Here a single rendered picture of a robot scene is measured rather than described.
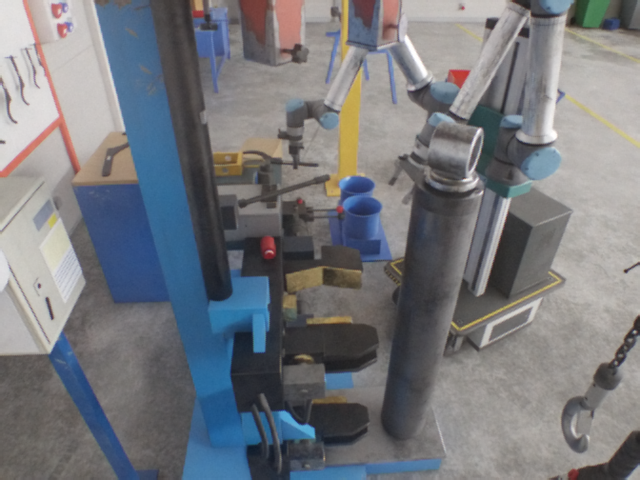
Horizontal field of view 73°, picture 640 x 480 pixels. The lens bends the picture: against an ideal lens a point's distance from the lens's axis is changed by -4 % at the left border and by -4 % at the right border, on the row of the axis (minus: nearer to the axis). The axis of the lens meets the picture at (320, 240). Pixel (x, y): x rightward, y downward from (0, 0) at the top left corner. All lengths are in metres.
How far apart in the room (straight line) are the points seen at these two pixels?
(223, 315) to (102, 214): 1.64
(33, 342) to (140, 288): 1.84
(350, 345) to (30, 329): 0.93
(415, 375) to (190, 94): 1.37
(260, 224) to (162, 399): 1.30
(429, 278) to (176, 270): 0.83
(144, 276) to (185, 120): 2.12
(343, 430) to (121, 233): 1.80
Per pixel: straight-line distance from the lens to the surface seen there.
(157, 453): 2.57
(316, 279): 1.84
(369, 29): 1.33
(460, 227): 1.45
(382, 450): 2.30
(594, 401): 0.92
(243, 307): 1.40
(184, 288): 1.57
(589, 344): 3.29
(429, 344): 1.79
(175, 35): 1.07
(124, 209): 2.86
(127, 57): 1.23
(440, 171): 1.42
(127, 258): 3.08
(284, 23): 1.05
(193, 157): 1.16
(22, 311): 1.37
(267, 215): 1.79
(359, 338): 1.55
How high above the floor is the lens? 2.16
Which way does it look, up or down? 36 degrees down
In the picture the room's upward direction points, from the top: straight up
